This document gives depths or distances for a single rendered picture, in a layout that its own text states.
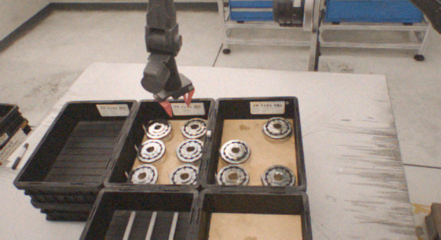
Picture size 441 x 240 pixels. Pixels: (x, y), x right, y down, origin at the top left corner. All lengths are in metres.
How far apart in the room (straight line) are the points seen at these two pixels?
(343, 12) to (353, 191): 1.93
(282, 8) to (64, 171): 0.98
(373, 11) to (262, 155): 2.03
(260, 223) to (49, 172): 0.77
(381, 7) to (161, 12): 2.34
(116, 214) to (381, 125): 1.06
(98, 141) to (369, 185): 1.01
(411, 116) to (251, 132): 1.62
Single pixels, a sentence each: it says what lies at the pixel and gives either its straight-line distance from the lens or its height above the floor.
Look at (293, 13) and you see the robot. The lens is 1.31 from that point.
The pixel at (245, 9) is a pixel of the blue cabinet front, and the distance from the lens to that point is 2.97.
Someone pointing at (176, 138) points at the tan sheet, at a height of 0.83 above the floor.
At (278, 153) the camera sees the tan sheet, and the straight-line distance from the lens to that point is 1.16.
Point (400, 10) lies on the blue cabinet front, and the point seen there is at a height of 0.42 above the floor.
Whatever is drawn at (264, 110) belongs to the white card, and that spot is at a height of 0.88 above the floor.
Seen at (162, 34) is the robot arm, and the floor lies 1.33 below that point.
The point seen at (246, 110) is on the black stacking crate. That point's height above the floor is 0.88.
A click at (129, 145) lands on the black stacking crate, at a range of 1.21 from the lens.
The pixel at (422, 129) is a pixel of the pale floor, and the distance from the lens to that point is 2.59.
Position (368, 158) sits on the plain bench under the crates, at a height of 0.70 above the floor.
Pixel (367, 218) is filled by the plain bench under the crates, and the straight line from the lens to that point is 1.22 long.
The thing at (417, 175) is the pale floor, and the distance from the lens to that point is 2.31.
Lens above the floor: 1.72
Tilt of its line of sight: 43 degrees down
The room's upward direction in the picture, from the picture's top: 8 degrees counter-clockwise
